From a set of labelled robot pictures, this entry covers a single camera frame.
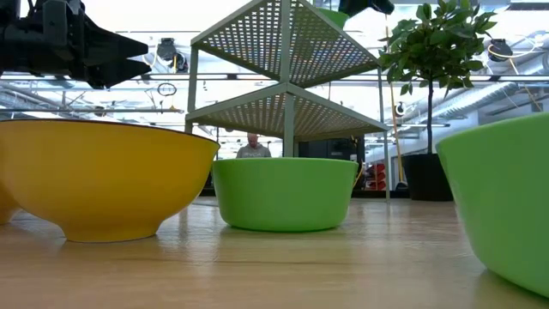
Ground black cabinet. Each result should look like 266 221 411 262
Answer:
299 136 365 190

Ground green leafy tree plant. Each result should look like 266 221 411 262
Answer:
377 0 498 155

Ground black ceiling cable reel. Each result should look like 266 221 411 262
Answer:
487 38 514 64
155 37 190 74

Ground yellow ceramic bowl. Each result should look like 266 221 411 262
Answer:
0 118 221 244
0 182 22 226

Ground pale green perforated metal shelf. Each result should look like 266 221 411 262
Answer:
184 0 392 203

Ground black plant pot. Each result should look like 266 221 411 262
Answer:
401 153 455 202

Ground red storage bins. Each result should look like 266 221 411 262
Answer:
366 161 387 191

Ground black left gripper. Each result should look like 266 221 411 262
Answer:
0 0 153 90

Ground green plastic bowl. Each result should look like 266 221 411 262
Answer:
211 156 359 233
316 7 351 30
435 112 549 300

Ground yellow pole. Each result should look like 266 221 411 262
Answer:
383 15 408 190

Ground person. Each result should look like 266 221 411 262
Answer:
235 132 273 159

